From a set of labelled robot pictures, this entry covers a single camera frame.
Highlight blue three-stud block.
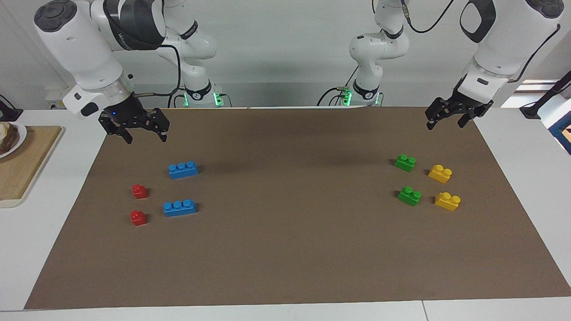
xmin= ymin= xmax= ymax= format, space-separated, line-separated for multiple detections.
xmin=162 ymin=198 xmax=197 ymax=218
xmin=168 ymin=160 xmax=199 ymax=180

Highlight green two-stud block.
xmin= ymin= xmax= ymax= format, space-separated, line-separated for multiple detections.
xmin=397 ymin=186 xmax=422 ymax=207
xmin=393 ymin=153 xmax=417 ymax=173

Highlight yellow two-stud block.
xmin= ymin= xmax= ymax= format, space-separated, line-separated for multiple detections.
xmin=434 ymin=192 xmax=462 ymax=211
xmin=428 ymin=164 xmax=453 ymax=184

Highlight black stand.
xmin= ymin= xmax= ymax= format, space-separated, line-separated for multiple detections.
xmin=519 ymin=70 xmax=571 ymax=119

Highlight blue orange box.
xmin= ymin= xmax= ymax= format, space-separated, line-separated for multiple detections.
xmin=548 ymin=117 xmax=571 ymax=156

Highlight wooden cutting board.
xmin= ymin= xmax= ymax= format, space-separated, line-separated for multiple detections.
xmin=0 ymin=125 xmax=63 ymax=209

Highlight white plate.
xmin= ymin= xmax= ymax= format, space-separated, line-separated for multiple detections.
xmin=0 ymin=121 xmax=28 ymax=159

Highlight black device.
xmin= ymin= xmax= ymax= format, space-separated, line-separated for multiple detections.
xmin=0 ymin=95 xmax=24 ymax=122

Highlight brown food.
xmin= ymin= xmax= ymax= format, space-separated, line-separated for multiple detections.
xmin=0 ymin=123 xmax=19 ymax=153

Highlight brown table mat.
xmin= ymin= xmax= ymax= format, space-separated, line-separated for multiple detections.
xmin=24 ymin=106 xmax=571 ymax=310

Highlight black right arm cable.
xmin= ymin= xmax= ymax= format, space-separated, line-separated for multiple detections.
xmin=133 ymin=44 xmax=182 ymax=97

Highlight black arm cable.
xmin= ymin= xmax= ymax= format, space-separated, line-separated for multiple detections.
xmin=400 ymin=0 xmax=561 ymax=83
xmin=133 ymin=44 xmax=182 ymax=97

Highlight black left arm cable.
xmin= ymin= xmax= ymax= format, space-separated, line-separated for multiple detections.
xmin=400 ymin=0 xmax=561 ymax=83

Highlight black base power cable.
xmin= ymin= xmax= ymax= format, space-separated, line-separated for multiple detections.
xmin=316 ymin=66 xmax=358 ymax=107

